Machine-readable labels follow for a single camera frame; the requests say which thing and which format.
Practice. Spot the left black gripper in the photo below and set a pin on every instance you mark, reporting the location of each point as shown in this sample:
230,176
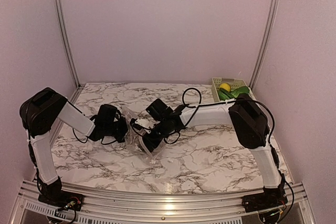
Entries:
122,139

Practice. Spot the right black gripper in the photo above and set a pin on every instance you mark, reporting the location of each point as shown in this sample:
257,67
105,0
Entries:
148,141

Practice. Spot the clear zip top bag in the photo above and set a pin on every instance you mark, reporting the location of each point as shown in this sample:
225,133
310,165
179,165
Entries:
133,138

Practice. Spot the fake green cucumber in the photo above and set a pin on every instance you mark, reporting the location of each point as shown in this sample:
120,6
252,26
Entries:
224,95

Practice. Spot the fake yellow pepper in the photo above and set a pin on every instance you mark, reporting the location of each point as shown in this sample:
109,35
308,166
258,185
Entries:
225,86

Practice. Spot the fake bok choy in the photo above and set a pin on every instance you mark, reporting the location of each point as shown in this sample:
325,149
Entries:
241,90

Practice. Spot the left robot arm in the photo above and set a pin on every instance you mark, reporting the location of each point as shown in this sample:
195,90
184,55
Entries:
38,115

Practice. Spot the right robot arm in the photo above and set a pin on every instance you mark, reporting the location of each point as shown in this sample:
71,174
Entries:
252,130

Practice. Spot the pale green plastic basket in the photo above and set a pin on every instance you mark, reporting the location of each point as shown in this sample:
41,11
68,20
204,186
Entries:
234,83

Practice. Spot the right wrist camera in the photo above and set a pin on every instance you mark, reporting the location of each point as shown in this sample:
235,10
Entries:
141,124

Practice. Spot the front aluminium rail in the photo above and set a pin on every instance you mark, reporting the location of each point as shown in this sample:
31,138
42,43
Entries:
111,206

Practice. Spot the left aluminium frame post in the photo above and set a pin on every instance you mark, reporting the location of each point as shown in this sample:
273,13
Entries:
66,43

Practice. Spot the aluminium frame post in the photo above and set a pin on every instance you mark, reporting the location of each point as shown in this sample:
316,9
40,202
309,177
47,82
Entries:
66,43
273,7

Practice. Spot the right aluminium frame post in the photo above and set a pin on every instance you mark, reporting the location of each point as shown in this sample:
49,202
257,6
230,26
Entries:
273,7

